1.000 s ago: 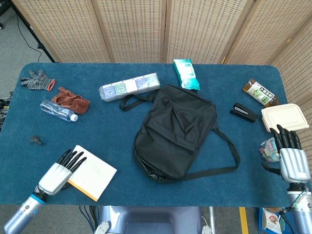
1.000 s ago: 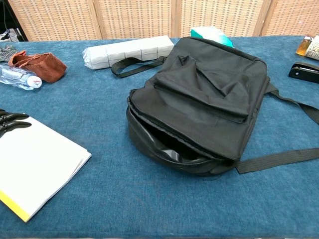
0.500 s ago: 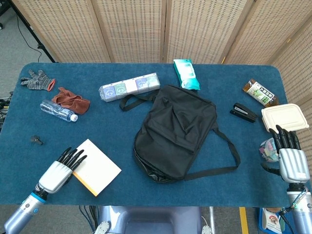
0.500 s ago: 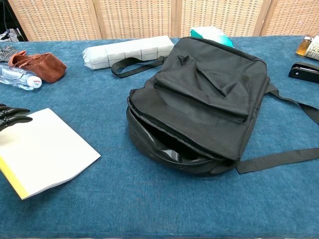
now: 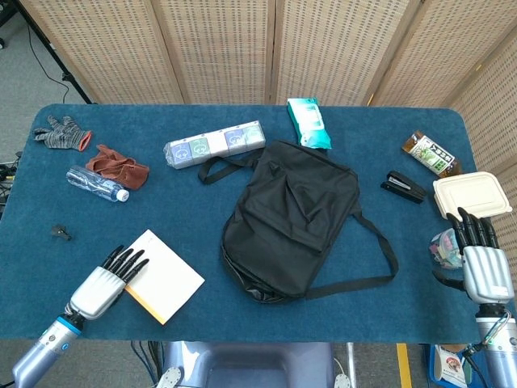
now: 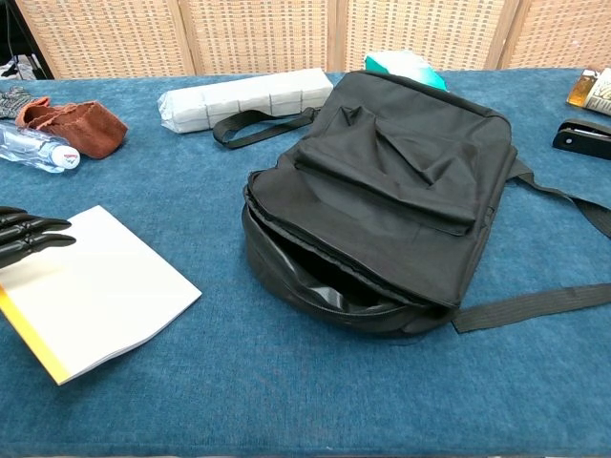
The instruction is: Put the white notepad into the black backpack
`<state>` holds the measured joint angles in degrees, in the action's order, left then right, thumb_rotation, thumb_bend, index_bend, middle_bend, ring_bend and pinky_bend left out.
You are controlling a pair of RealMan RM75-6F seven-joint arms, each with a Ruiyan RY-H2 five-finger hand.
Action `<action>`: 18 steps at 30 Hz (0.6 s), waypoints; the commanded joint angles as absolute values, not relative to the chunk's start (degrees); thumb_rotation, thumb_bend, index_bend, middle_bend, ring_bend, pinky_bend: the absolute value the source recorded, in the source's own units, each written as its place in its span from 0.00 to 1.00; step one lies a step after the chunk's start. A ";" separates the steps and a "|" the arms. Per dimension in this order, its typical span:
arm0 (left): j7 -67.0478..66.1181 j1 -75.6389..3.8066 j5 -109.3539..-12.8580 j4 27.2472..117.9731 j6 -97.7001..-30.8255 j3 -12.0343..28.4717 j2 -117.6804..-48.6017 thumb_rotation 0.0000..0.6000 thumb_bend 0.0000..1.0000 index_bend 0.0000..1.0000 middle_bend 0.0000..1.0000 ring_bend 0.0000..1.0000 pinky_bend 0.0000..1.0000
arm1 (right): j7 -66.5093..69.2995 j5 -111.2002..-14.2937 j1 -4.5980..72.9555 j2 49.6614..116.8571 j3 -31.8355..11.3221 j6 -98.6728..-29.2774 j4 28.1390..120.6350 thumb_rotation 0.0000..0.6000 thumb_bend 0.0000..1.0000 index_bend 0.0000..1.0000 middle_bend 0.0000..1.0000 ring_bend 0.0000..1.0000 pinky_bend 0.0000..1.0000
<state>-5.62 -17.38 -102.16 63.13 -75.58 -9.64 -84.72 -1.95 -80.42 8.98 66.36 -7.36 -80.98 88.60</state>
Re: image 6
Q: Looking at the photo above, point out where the clear plastic water bottle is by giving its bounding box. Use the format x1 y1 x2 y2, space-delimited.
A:
0 118 81 174

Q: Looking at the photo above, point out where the wicker folding screen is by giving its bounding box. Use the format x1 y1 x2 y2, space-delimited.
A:
9 0 611 80

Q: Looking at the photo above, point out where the white yellow notebook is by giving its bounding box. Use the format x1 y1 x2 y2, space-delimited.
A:
0 204 203 386

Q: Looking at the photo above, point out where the wrapped tissue pack row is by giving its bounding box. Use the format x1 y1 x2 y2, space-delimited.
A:
157 68 334 135

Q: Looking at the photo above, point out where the black stapler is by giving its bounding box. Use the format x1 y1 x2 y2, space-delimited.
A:
552 117 611 161

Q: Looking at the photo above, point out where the black backpack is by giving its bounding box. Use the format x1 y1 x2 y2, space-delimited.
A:
212 70 611 339

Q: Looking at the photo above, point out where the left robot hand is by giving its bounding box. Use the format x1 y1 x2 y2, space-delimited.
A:
0 205 77 268

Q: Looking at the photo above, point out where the teal wet wipes pack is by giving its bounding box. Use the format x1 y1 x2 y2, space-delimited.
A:
363 50 450 92

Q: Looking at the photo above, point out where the grey knitted work glove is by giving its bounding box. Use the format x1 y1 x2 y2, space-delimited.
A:
0 85 34 120

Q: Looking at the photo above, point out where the blue felt table cover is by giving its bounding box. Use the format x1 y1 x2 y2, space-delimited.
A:
0 66 611 458

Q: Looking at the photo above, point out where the brown cloth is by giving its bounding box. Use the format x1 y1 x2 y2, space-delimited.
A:
15 96 130 161

